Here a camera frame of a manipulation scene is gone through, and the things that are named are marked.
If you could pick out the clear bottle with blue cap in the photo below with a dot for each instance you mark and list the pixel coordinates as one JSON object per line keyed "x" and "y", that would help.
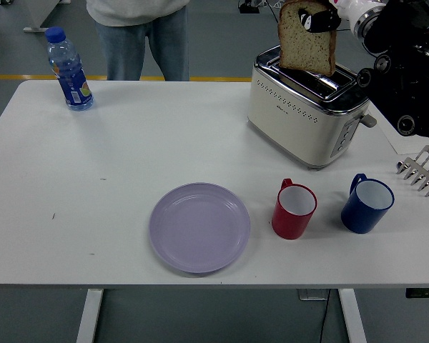
{"x": 73, "y": 82}

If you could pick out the bread slice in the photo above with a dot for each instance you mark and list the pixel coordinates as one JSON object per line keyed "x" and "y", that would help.
{"x": 307, "y": 50}

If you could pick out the black table control panel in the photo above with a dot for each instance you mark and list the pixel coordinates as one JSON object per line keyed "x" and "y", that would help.
{"x": 423, "y": 292}

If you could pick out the clear under-table bracket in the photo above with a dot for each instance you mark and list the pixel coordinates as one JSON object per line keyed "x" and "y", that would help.
{"x": 312, "y": 294}

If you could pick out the white table leg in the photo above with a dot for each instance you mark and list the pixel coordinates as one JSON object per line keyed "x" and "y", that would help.
{"x": 89, "y": 314}
{"x": 352, "y": 314}

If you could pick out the yellow floor tape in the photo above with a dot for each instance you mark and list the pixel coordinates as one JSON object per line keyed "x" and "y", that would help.
{"x": 21, "y": 76}

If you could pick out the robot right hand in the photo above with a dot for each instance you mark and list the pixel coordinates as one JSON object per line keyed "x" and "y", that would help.
{"x": 354, "y": 7}

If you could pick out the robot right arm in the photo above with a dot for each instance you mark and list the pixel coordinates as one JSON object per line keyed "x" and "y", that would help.
{"x": 407, "y": 89}

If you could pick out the lilac round plate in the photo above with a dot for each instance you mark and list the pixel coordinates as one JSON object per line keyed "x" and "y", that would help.
{"x": 199, "y": 228}

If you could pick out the blue mug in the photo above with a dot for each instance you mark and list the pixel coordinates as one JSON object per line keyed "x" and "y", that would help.
{"x": 359, "y": 216}

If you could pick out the metal toast rack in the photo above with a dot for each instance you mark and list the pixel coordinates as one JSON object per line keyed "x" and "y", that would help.
{"x": 409, "y": 166}

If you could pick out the person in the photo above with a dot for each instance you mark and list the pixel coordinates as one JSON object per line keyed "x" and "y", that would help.
{"x": 128, "y": 43}

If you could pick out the cream and chrome toaster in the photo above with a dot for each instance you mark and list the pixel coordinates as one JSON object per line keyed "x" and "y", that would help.
{"x": 289, "y": 121}

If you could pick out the white desk frame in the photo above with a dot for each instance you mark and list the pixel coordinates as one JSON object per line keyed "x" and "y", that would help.
{"x": 34, "y": 10}

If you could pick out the red mug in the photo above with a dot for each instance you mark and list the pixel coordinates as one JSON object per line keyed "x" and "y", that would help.
{"x": 287, "y": 223}

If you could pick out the black power strip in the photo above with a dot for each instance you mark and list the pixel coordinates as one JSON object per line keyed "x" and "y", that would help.
{"x": 248, "y": 10}

